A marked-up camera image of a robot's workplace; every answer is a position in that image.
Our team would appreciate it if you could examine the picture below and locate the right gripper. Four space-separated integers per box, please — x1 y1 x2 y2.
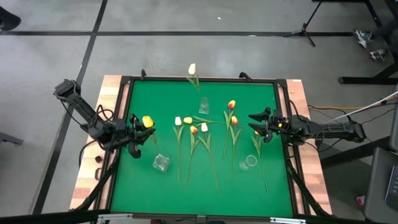
248 106 293 144

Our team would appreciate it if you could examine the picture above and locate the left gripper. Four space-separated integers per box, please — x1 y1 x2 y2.
114 113 156 159

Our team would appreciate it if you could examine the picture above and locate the yellow artificial tulip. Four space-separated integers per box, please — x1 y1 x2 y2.
250 130 269 193
183 115 245 128
142 115 159 147

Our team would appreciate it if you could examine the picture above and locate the red-yellow artificial tulip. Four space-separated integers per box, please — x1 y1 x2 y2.
228 115 243 180
222 100 236 159
185 125 201 190

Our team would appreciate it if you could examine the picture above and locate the white artificial tulip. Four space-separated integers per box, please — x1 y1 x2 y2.
172 116 185 183
197 122 220 190
185 63 203 100

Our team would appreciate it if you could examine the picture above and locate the cut-glass patterned vase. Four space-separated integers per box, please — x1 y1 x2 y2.
152 153 170 172

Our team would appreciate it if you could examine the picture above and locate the smooth glass carafe vase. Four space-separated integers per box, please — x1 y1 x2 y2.
238 154 258 172

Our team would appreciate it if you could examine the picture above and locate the small square glass bottle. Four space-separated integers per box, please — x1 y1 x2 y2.
198 96 210 115

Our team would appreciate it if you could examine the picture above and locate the black diagonal strut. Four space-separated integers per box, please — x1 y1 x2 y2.
287 161 330 216
77 154 122 212

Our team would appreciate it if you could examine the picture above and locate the green table mat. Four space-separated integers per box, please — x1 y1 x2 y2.
110 80 294 218

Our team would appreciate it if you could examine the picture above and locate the black table leg bar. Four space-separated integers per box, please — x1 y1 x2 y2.
320 136 393 169

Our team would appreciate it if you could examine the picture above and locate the black tripod stand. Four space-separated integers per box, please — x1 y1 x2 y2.
282 0 324 48

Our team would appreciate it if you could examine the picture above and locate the white pole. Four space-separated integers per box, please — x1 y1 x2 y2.
323 91 398 124

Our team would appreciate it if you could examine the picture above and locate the grey equipment case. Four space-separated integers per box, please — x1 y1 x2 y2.
363 146 398 224

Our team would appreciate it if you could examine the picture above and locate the person's patterned shoe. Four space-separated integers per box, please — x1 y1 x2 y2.
369 49 389 62
352 28 373 49

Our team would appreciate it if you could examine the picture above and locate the grey chair leg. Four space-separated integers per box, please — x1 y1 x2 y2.
0 132 24 146

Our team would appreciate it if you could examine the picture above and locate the black keypad device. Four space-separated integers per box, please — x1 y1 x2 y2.
384 165 398 203

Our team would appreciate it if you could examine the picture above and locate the person's dark shoe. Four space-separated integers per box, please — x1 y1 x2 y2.
0 6 22 31

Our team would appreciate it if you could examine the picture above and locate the black table frame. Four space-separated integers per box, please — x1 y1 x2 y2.
93 74 312 218

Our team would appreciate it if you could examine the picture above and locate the yellow cable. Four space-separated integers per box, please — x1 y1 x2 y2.
307 105 355 111

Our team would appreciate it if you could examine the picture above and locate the silver metal bracket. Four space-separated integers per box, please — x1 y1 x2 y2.
269 217 307 224
96 213 134 224

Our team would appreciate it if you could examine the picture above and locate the black desk frame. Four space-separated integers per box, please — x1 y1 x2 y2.
312 0 398 85

